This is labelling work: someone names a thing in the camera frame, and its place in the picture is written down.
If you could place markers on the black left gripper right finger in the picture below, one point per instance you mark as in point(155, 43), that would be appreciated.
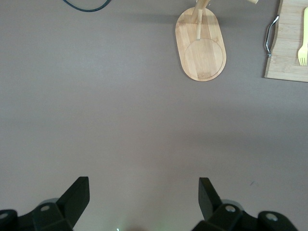
point(211, 207)

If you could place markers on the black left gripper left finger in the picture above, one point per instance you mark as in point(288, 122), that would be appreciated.
point(72, 204)

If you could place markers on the wooden cup rack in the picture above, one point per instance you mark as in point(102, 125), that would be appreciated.
point(202, 60)

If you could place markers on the yellow plastic fork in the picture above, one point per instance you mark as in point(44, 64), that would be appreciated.
point(302, 52)

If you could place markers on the wooden cutting board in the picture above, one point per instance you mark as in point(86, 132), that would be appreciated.
point(288, 36)

